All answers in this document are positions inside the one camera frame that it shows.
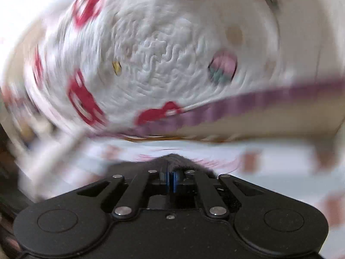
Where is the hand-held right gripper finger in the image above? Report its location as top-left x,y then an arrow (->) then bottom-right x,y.
77,169 -> 173,219
172,169 -> 266,218

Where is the dark brown knit sweater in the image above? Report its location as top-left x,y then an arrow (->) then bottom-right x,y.
151,153 -> 219,180

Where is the checkered bed sheet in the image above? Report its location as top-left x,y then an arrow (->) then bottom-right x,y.
16,135 -> 345,222

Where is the white bear print quilt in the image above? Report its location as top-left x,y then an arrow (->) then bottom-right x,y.
0,0 -> 345,146

